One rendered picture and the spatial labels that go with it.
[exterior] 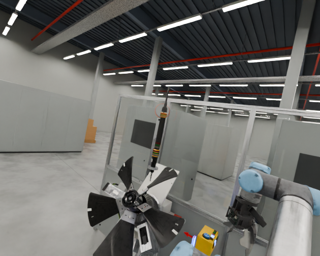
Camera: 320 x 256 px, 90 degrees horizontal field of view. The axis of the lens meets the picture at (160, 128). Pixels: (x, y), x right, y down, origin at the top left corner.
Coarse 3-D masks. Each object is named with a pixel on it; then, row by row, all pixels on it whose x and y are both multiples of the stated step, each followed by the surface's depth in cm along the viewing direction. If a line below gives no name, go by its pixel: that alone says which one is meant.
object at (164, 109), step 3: (165, 105) 101; (162, 108) 101; (165, 108) 100; (162, 111) 103; (165, 111) 100; (153, 156) 101; (153, 159) 101; (156, 159) 102; (153, 162) 101; (153, 165) 101; (150, 171) 102; (153, 171) 102
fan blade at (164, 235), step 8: (152, 208) 103; (152, 216) 96; (160, 216) 98; (168, 216) 99; (176, 216) 100; (152, 224) 92; (160, 224) 92; (168, 224) 93; (160, 232) 88; (168, 232) 89; (160, 240) 84; (168, 240) 85
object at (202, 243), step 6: (204, 228) 113; (210, 228) 115; (198, 234) 106; (210, 234) 108; (216, 234) 109; (198, 240) 104; (204, 240) 102; (210, 240) 102; (198, 246) 104; (204, 246) 102; (210, 246) 100; (204, 252) 101; (210, 252) 100
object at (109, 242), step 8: (120, 224) 98; (128, 224) 100; (112, 232) 94; (120, 232) 95; (128, 232) 97; (104, 240) 91; (112, 240) 92; (120, 240) 93; (128, 240) 95; (104, 248) 89; (112, 248) 90; (120, 248) 91; (128, 248) 93
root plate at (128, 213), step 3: (126, 210) 104; (123, 213) 102; (126, 213) 103; (129, 213) 104; (132, 213) 104; (135, 213) 105; (123, 216) 101; (126, 216) 102; (132, 216) 104; (135, 216) 105; (123, 219) 100; (126, 219) 101; (129, 219) 102; (132, 219) 103; (132, 222) 102
